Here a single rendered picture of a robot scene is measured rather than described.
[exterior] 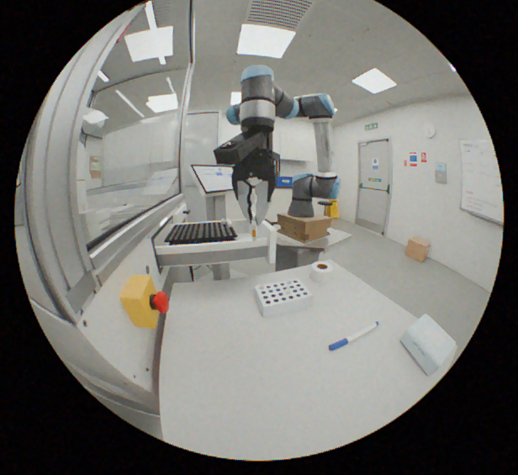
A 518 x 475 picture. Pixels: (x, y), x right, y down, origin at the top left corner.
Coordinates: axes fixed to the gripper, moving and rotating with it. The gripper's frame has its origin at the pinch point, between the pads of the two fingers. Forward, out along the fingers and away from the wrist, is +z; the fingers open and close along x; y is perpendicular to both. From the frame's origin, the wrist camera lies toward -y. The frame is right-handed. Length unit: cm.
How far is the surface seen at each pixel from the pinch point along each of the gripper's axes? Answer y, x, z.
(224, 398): -26.2, -6.4, 22.1
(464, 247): 153, -270, 56
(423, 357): -16.1, -41.3, 19.6
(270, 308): -3.5, -5.5, 19.4
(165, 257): -6.7, 23.8, 11.8
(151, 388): -33.6, 5.5, 24.5
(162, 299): -20.0, 6.8, 9.2
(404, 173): 287, -181, -39
